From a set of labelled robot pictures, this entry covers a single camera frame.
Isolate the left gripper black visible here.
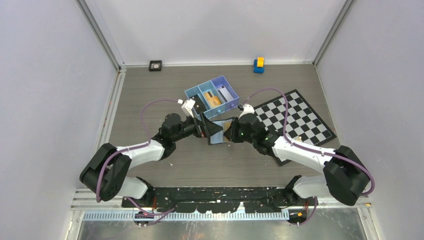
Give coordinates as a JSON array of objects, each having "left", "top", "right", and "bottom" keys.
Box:
[{"left": 172, "top": 112, "right": 223, "bottom": 143}]

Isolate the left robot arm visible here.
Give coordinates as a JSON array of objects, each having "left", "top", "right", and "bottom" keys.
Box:
[{"left": 79, "top": 113, "right": 224, "bottom": 207}]

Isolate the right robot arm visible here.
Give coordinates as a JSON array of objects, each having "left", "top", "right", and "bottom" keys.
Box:
[{"left": 223, "top": 113, "right": 376, "bottom": 206}]

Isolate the black card in tray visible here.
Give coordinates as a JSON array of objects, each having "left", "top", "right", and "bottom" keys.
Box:
[{"left": 191, "top": 94, "right": 207, "bottom": 113}]

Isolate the orange card in tray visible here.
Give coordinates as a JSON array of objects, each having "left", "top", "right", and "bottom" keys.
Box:
[{"left": 203, "top": 91, "right": 222, "bottom": 108}]

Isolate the white card in tray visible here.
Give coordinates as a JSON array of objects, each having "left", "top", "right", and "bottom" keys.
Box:
[{"left": 217, "top": 85, "right": 234, "bottom": 102}]

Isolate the three-compartment blue purple tray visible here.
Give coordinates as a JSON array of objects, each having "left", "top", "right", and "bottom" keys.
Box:
[{"left": 184, "top": 75, "right": 240, "bottom": 119}]

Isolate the black white checkerboard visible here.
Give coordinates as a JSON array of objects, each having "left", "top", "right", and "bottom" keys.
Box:
[{"left": 254, "top": 89, "right": 337, "bottom": 146}]

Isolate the blue yellow toy block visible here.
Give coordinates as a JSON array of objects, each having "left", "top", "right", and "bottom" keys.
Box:
[{"left": 253, "top": 56, "right": 265, "bottom": 74}]

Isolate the small black square box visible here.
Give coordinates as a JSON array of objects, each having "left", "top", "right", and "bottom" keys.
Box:
[{"left": 148, "top": 60, "right": 163, "bottom": 72}]

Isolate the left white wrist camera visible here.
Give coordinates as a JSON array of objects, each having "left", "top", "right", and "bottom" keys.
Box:
[{"left": 177, "top": 98, "right": 196, "bottom": 118}]

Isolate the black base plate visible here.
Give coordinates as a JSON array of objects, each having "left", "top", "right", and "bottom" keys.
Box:
[{"left": 121, "top": 186, "right": 318, "bottom": 214}]

